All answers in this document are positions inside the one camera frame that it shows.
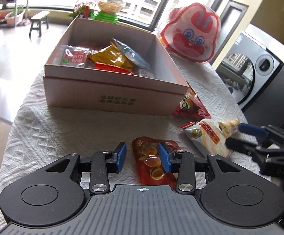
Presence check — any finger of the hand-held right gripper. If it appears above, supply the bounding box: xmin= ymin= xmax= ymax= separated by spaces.
xmin=238 ymin=123 xmax=270 ymax=138
xmin=225 ymin=137 xmax=258 ymax=156

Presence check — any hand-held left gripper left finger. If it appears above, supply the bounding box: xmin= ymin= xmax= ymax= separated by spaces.
xmin=45 ymin=141 xmax=128 ymax=194

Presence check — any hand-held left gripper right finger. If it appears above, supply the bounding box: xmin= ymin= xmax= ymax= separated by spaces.
xmin=158 ymin=142 xmax=245 ymax=194

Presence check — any pancake pastry snack packet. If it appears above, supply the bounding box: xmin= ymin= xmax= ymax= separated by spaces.
xmin=132 ymin=136 xmax=183 ymax=186

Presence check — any white snack packet red label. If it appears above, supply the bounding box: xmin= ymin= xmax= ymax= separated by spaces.
xmin=180 ymin=118 xmax=240 ymax=158

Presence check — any red snack packet black label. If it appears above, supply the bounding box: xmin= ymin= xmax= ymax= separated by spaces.
xmin=173 ymin=88 xmax=212 ymax=119

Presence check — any cardboard box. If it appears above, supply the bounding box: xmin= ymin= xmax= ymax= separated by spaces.
xmin=43 ymin=17 xmax=190 ymax=117

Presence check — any clear snack packet white label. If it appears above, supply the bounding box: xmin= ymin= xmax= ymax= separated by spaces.
xmin=133 ymin=67 xmax=155 ymax=79

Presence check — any plain red snack packet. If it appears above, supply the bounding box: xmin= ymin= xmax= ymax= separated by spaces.
xmin=94 ymin=62 xmax=135 ymax=75

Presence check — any blue grey snack packet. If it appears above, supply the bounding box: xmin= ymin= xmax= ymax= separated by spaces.
xmin=111 ymin=38 xmax=151 ymax=72

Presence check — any yellow snack packet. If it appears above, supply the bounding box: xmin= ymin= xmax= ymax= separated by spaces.
xmin=87 ymin=43 xmax=136 ymax=72

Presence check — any red snack packet green label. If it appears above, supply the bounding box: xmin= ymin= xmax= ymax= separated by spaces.
xmin=61 ymin=44 xmax=90 ymax=67

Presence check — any silver washing machine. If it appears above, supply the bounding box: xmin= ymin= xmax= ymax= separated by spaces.
xmin=216 ymin=31 xmax=284 ymax=110

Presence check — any white textured tablecloth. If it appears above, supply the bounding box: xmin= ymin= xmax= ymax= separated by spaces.
xmin=0 ymin=27 xmax=280 ymax=235

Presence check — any red rabbit face bag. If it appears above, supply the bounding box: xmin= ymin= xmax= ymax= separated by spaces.
xmin=157 ymin=2 xmax=222 ymax=64

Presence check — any dark framed glass door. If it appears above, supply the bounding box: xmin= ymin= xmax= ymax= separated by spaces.
xmin=212 ymin=0 xmax=249 ymax=66

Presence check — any green candy dispenser clear globe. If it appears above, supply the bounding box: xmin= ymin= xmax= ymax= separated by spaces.
xmin=88 ymin=0 xmax=127 ymax=24

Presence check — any pink red flower bouquet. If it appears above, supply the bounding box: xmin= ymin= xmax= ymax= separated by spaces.
xmin=68 ymin=0 xmax=96 ymax=19

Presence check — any small wooden stool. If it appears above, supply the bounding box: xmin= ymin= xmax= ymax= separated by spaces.
xmin=29 ymin=11 xmax=50 ymax=38

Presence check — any pink potted plant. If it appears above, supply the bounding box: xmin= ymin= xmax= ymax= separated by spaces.
xmin=5 ymin=5 xmax=25 ymax=26

